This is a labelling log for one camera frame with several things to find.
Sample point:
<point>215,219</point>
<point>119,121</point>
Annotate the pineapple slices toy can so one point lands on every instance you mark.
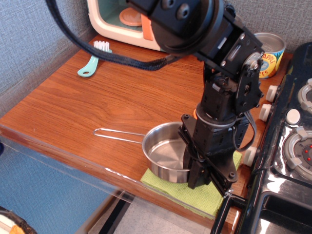
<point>274,47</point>

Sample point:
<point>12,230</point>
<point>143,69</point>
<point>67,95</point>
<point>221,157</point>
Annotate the orange plastic toy croissant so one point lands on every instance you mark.
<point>194,114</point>

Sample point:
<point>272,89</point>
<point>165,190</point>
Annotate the small steel pot wire handle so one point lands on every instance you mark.
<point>162,146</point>

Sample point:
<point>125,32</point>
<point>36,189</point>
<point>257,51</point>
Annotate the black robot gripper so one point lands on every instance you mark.
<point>209,151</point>

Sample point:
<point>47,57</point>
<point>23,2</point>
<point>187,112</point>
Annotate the orange toy plate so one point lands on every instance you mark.
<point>130,17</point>

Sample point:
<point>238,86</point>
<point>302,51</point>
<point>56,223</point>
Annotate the white teal toy microwave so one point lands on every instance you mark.
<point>104,17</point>

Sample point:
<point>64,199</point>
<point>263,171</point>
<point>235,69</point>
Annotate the black toy stove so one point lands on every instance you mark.
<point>279,199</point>

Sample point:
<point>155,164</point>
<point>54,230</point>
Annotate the yellow-green folded towel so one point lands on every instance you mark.
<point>204,200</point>

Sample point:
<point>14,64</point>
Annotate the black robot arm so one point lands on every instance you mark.
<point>232,57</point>

